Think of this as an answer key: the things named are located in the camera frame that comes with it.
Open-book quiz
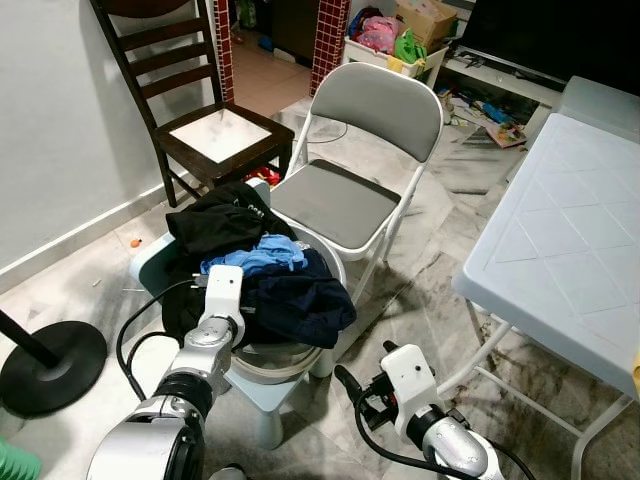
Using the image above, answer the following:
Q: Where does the short black left arm cable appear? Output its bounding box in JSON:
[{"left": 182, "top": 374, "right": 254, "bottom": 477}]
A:
[{"left": 128, "top": 328, "right": 191, "bottom": 373}]

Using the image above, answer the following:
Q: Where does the black garment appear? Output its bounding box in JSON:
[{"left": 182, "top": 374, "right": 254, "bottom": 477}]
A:
[{"left": 163, "top": 180, "right": 296, "bottom": 346}]

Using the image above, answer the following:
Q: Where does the black round fan base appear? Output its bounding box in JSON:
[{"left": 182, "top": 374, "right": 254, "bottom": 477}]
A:
[{"left": 0, "top": 308, "right": 109, "bottom": 418}]

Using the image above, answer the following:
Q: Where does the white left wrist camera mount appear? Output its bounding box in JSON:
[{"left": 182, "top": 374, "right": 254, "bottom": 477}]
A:
[{"left": 203, "top": 264, "right": 246, "bottom": 323}]

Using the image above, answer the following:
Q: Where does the brown cardboard box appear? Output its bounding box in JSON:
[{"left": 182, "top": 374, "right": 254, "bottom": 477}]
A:
[{"left": 395, "top": 0, "right": 461, "bottom": 51}]

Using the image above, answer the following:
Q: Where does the black television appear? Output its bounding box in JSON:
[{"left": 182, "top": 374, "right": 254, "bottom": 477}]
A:
[{"left": 455, "top": 0, "right": 640, "bottom": 96}]

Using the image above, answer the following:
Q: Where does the dark wooden chair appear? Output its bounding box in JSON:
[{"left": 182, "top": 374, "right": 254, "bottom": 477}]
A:
[{"left": 90, "top": 0, "right": 296, "bottom": 209}]

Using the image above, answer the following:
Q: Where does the white toy crate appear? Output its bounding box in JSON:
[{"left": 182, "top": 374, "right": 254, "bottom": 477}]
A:
[{"left": 345, "top": 35, "right": 451, "bottom": 86}]

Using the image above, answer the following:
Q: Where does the green plastic basket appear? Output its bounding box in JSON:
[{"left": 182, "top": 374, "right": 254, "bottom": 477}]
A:
[{"left": 0, "top": 440, "right": 46, "bottom": 480}]

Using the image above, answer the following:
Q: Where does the white round laundry basket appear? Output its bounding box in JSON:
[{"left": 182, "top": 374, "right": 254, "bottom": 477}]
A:
[{"left": 228, "top": 232, "right": 351, "bottom": 388}]

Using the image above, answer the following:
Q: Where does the grey folding chair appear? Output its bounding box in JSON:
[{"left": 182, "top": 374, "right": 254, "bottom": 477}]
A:
[{"left": 270, "top": 62, "right": 444, "bottom": 301}]

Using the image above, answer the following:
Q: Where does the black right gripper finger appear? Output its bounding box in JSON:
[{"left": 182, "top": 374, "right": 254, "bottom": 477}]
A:
[{"left": 333, "top": 364, "right": 367, "bottom": 403}]

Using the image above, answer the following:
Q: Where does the white metal table leg frame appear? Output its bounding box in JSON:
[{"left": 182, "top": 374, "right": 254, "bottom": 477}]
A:
[{"left": 438, "top": 310, "right": 640, "bottom": 480}]

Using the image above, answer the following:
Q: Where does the green bag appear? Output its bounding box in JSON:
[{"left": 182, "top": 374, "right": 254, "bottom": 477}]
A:
[{"left": 393, "top": 28, "right": 429, "bottom": 69}]

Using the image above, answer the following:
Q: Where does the white low tv shelf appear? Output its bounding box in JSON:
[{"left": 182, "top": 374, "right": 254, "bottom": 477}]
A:
[{"left": 440, "top": 45, "right": 571, "bottom": 111}]

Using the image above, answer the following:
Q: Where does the navy blue garment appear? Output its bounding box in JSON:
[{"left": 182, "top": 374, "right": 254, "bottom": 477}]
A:
[{"left": 240, "top": 247, "right": 358, "bottom": 349}]

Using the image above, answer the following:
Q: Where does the light blue plastic stool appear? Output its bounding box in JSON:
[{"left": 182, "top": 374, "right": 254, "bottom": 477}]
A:
[{"left": 128, "top": 178, "right": 348, "bottom": 451}]

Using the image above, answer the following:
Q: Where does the light blue garment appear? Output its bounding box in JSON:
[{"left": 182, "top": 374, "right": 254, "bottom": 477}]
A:
[{"left": 200, "top": 233, "right": 309, "bottom": 279}]

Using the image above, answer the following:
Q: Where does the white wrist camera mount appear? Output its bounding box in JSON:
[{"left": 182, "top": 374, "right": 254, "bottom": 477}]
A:
[
  {"left": 380, "top": 342, "right": 439, "bottom": 421},
  {"left": 203, "top": 264, "right": 246, "bottom": 323}
]

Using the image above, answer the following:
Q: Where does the pink bag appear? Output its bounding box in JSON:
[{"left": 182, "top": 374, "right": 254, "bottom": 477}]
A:
[{"left": 355, "top": 12, "right": 401, "bottom": 53}]

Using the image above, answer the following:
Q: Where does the white folding table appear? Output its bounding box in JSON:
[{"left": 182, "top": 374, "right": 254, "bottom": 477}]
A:
[{"left": 453, "top": 77, "right": 640, "bottom": 396}]

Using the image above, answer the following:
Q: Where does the red toy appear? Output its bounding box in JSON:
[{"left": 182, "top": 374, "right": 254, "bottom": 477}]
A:
[{"left": 245, "top": 165, "right": 283, "bottom": 189}]

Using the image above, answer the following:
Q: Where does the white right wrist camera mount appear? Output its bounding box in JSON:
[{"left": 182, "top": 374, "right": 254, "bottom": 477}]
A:
[{"left": 380, "top": 342, "right": 439, "bottom": 421}]

